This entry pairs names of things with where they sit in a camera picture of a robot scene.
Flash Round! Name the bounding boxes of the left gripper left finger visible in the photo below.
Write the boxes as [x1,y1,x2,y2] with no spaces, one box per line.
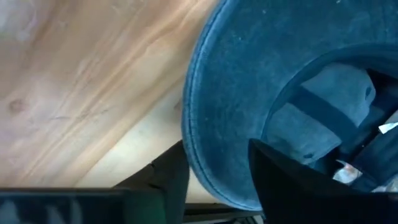
[0,139,190,224]

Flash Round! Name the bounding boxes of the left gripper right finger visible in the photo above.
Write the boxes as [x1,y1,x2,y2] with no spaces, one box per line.
[248,138,398,224]

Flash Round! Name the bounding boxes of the blue denim baseball cap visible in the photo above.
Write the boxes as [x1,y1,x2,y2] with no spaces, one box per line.
[181,0,398,212]

